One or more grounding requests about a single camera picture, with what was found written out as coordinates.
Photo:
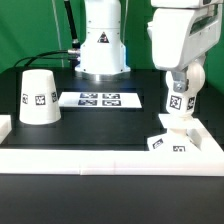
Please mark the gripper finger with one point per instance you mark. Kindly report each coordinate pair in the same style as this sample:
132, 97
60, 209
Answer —
180, 81

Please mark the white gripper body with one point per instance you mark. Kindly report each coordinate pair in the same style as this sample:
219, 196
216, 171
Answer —
183, 30

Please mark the white lamp bulb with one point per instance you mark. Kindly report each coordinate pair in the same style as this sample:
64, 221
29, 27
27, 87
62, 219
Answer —
182, 104

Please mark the white lamp base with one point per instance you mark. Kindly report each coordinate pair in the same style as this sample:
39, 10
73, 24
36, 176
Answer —
175, 139

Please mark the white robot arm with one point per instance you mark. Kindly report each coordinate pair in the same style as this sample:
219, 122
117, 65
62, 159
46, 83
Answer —
102, 52

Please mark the white lamp shade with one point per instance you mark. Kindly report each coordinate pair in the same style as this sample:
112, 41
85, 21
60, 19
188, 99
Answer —
39, 102

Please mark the white marker sheet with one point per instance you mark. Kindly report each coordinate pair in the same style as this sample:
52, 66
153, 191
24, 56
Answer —
99, 100

